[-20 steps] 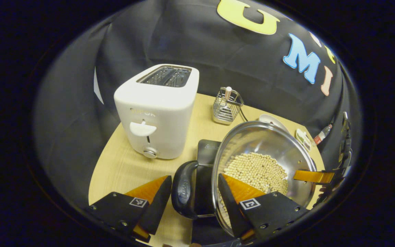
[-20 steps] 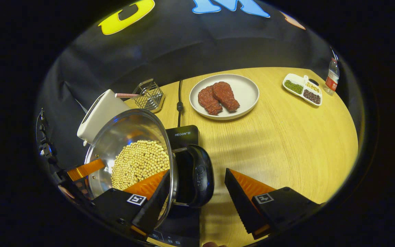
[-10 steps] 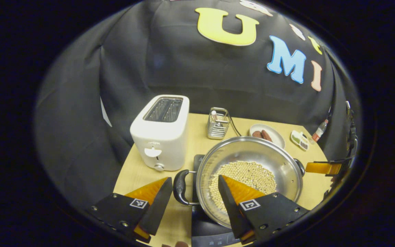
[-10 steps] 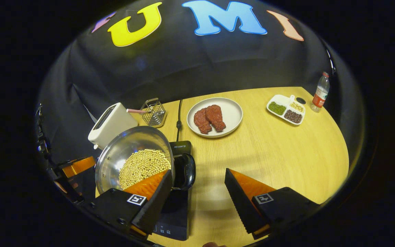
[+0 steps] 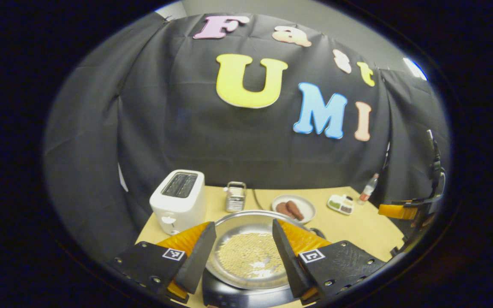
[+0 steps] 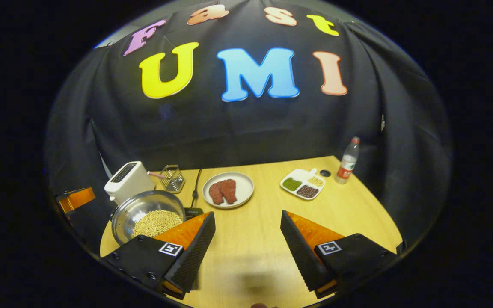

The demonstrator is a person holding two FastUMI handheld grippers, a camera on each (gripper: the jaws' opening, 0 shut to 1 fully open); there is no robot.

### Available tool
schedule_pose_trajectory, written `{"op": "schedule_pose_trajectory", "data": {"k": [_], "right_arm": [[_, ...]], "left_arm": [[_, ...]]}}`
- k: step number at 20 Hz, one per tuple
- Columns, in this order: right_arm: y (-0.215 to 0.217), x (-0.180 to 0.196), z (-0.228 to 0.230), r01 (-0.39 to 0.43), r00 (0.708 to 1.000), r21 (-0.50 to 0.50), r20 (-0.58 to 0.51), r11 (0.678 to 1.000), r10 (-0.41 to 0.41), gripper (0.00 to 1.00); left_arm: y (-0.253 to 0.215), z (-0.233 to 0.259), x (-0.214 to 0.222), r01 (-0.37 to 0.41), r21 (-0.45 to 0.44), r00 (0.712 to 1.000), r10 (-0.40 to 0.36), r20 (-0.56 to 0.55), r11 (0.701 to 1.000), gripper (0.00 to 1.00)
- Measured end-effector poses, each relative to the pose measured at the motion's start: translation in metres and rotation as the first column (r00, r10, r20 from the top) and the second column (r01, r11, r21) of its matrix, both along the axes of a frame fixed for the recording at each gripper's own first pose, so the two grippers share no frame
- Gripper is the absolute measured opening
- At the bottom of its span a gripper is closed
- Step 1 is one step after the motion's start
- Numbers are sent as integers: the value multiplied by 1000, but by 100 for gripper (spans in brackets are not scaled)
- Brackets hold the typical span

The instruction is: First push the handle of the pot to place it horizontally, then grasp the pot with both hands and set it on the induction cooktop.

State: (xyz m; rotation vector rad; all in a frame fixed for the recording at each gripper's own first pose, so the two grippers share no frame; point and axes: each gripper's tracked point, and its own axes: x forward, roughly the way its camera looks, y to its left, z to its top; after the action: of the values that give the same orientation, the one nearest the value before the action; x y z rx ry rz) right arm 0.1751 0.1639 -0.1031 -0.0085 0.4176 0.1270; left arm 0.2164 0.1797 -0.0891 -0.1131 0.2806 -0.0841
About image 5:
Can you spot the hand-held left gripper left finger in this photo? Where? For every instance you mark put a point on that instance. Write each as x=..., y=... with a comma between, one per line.
x=197, y=261

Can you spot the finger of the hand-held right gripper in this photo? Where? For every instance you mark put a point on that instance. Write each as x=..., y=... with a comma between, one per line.
x=394, y=211

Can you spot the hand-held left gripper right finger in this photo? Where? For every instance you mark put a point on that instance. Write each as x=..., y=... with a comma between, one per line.
x=289, y=263

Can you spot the pile of soybeans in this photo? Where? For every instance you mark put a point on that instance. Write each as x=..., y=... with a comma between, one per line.
x=246, y=252

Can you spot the black induction cooktop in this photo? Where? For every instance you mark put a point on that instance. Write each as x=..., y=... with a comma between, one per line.
x=229, y=295

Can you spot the clear plastic water bottle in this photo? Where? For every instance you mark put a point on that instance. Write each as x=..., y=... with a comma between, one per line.
x=368, y=190

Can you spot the brown meat patty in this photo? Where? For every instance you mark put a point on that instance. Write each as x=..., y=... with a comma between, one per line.
x=283, y=209
x=295, y=210

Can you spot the white divided bean dish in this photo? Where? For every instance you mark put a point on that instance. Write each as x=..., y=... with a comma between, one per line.
x=340, y=201

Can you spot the white toaster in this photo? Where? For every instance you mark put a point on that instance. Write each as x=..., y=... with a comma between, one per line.
x=178, y=205

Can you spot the white oval plate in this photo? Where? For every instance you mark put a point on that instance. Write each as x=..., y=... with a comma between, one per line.
x=306, y=205

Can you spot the small ceiling light panel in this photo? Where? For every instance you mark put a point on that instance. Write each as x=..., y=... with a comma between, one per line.
x=415, y=68

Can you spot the black backdrop cloth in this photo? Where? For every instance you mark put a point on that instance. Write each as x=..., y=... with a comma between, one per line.
x=186, y=128

